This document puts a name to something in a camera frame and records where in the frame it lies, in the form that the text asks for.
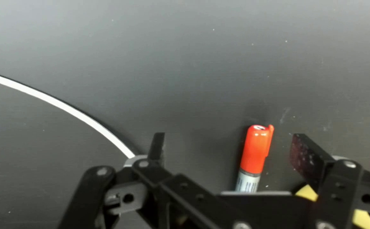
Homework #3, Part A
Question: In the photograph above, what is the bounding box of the blue marker with red cap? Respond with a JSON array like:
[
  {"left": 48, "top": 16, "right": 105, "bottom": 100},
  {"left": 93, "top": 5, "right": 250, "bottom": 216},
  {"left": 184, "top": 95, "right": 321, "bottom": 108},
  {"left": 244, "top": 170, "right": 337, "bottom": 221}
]
[{"left": 235, "top": 124, "right": 274, "bottom": 193}]

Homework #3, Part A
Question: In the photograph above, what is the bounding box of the white USB cable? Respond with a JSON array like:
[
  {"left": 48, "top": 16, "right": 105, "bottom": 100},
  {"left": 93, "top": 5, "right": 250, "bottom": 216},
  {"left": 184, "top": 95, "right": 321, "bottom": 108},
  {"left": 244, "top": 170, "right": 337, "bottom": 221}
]
[{"left": 0, "top": 68, "right": 136, "bottom": 160}]

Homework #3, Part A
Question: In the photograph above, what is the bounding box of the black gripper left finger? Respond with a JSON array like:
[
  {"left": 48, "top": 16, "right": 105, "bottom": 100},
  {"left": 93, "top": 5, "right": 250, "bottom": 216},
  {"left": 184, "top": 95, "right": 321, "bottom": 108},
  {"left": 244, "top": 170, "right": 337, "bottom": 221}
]
[{"left": 57, "top": 132, "right": 219, "bottom": 229}]

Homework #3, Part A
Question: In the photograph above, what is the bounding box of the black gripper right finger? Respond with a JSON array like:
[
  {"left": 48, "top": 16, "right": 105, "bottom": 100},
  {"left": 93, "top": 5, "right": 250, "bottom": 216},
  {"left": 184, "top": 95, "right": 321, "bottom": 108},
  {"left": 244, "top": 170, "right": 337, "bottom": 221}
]
[{"left": 290, "top": 133, "right": 370, "bottom": 229}]

